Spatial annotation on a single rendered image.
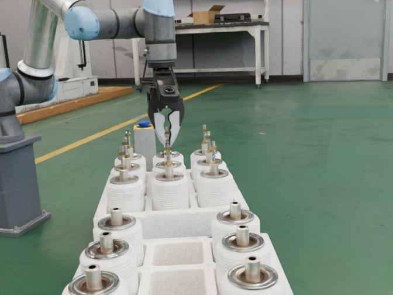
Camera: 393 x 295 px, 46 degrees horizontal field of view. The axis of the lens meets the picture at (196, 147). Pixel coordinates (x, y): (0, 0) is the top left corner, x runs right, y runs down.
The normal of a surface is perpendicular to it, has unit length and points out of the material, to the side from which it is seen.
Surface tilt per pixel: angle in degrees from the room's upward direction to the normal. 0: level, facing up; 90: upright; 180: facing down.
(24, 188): 90
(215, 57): 90
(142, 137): 90
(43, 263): 0
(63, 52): 66
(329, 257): 0
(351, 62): 90
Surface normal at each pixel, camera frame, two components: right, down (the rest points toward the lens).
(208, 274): -0.04, -0.97
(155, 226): 0.08, 0.22
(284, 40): -0.30, 0.23
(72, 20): -0.66, 0.21
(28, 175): 0.95, 0.03
